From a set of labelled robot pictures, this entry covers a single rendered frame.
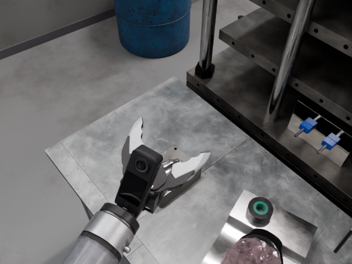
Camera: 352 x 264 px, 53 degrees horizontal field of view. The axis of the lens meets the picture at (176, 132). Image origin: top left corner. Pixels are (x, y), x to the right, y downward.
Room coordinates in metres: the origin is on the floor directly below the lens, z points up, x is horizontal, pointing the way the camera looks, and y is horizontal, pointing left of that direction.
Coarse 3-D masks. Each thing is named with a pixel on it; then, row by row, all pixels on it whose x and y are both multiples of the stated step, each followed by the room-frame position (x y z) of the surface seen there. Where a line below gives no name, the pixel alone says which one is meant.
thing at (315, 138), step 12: (300, 108) 0.98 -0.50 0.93; (312, 108) 0.95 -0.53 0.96; (324, 108) 0.95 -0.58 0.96; (300, 120) 0.96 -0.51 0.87; (312, 120) 0.93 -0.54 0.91; (324, 120) 0.90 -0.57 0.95; (336, 120) 0.89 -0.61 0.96; (312, 132) 0.91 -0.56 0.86; (324, 132) 0.88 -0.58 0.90; (336, 132) 0.85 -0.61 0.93; (348, 132) 0.83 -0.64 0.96; (312, 144) 0.90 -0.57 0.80; (336, 144) 0.84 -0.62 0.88; (348, 144) 0.81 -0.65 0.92; (336, 156) 0.82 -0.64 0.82; (348, 156) 0.80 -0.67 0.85
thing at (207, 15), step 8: (208, 0) 1.33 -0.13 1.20; (216, 0) 1.34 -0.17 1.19; (208, 8) 1.33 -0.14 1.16; (216, 8) 1.34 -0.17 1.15; (208, 16) 1.33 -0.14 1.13; (208, 24) 1.33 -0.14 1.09; (208, 32) 1.33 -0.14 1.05; (208, 40) 1.33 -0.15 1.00; (200, 48) 1.35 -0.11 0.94; (208, 48) 1.33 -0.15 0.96; (200, 56) 1.34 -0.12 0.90; (208, 56) 1.33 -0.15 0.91; (200, 64) 1.34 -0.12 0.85; (208, 64) 1.33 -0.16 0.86; (200, 72) 1.32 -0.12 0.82; (208, 72) 1.31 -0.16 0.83
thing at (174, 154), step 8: (168, 152) 0.80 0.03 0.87; (176, 152) 0.80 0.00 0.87; (184, 152) 0.80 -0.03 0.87; (168, 160) 0.77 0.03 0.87; (176, 160) 0.77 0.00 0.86; (184, 160) 0.77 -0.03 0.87; (168, 168) 0.75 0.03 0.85; (200, 176) 0.73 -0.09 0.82; (184, 184) 0.68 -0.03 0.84; (168, 192) 0.63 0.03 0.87; (176, 192) 0.65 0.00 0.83; (168, 200) 0.63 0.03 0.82
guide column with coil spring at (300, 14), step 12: (300, 0) 1.05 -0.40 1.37; (312, 0) 1.03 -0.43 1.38; (300, 12) 1.03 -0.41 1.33; (300, 24) 1.03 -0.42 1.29; (288, 36) 1.05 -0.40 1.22; (300, 36) 1.03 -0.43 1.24; (288, 48) 1.04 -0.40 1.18; (288, 60) 1.03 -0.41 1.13; (288, 72) 1.03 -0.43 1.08; (276, 84) 1.04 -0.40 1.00; (276, 96) 1.03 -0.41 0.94; (276, 108) 1.03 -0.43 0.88
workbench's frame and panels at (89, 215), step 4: (48, 156) 0.85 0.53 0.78; (60, 172) 0.77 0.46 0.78; (72, 188) 0.70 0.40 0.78; (84, 204) 0.63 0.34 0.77; (84, 208) 0.87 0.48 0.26; (88, 208) 0.61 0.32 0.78; (88, 212) 0.85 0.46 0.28; (88, 216) 0.87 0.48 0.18; (92, 216) 0.81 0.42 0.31; (124, 256) 0.43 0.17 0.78; (120, 260) 0.64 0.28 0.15; (124, 260) 0.60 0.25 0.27; (156, 260) 0.41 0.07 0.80
